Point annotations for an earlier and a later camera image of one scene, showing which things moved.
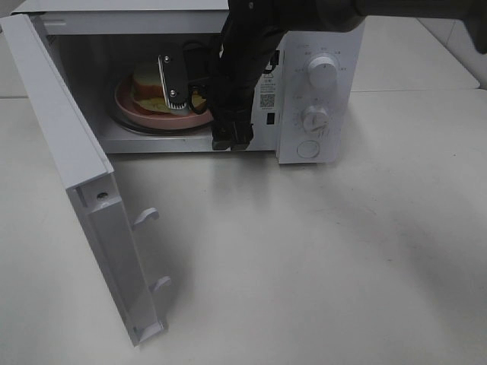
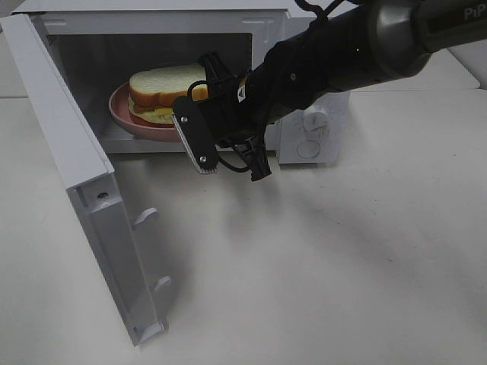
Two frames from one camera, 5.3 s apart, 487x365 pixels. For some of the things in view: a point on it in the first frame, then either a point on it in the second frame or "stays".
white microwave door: [113, 235] stays
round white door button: [308, 149] stays
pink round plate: [125, 99] -> [119, 108]
